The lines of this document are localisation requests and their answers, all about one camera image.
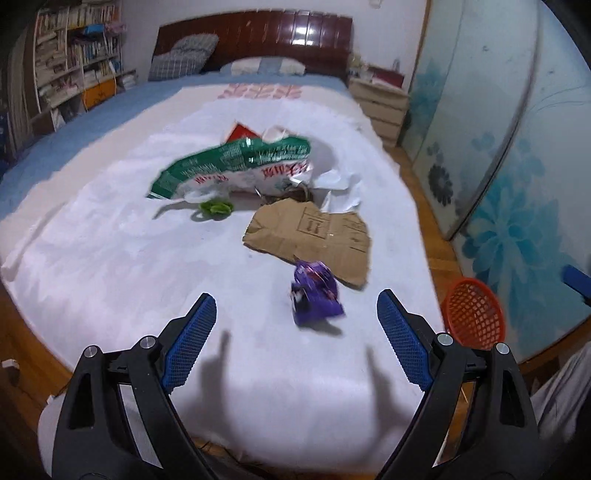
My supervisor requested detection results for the red box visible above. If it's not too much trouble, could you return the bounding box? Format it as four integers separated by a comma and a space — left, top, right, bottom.
369, 66, 406, 90

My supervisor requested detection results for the white torn wrapper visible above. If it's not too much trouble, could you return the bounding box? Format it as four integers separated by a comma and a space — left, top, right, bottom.
313, 142, 364, 214

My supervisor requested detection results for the white blanket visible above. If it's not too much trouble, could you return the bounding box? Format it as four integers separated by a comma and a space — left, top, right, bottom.
0, 83, 446, 476

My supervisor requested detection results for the grey cloth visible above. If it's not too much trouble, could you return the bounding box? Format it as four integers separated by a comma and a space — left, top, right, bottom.
529, 342, 591, 444

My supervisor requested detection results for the small white box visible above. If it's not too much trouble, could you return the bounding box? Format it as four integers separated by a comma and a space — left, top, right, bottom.
0, 359, 22, 385

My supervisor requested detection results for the grey plaid pillow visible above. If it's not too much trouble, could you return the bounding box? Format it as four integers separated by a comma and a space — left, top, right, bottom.
148, 34, 221, 83

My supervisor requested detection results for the small green plastic piece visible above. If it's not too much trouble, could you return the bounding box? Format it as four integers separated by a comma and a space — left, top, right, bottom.
199, 198, 233, 220

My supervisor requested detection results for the green and white plastic bag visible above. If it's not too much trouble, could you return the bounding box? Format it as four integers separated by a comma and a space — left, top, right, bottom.
146, 136, 315, 202

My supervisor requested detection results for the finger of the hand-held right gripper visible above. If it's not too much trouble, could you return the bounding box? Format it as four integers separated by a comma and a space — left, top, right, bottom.
562, 266, 591, 306

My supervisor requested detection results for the white and blue pillow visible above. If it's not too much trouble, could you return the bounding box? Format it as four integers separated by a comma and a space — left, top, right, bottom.
219, 56, 307, 77

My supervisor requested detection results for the torn brown cardboard piece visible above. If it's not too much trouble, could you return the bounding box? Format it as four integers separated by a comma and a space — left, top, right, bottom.
243, 198, 373, 289

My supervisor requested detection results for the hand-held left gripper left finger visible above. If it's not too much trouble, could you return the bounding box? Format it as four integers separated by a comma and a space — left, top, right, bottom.
52, 292, 218, 480

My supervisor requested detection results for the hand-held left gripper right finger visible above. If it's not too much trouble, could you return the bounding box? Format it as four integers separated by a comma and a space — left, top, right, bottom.
376, 289, 541, 480

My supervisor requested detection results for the red packet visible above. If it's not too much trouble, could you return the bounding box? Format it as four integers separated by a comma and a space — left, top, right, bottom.
224, 121, 260, 142

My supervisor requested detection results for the bookshelf with books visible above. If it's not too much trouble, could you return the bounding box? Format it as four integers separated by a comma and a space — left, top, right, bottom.
7, 0, 139, 155

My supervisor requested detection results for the bed with blue sheet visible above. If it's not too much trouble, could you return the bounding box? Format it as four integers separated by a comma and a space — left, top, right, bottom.
0, 69, 446, 477

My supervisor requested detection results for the orange plastic basket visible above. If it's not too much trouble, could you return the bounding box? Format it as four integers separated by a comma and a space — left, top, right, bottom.
442, 278, 507, 348

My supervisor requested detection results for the purple wrapper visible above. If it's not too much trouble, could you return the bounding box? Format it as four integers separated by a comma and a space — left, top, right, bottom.
289, 259, 345, 326

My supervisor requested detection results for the beige nightstand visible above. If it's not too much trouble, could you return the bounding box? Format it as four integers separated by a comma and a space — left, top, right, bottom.
346, 76, 411, 149

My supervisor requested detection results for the dark red wooden headboard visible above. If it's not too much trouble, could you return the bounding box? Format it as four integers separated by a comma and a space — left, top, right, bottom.
152, 10, 354, 87

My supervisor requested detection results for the orange storage box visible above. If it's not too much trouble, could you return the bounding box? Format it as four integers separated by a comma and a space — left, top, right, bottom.
82, 78, 117, 110

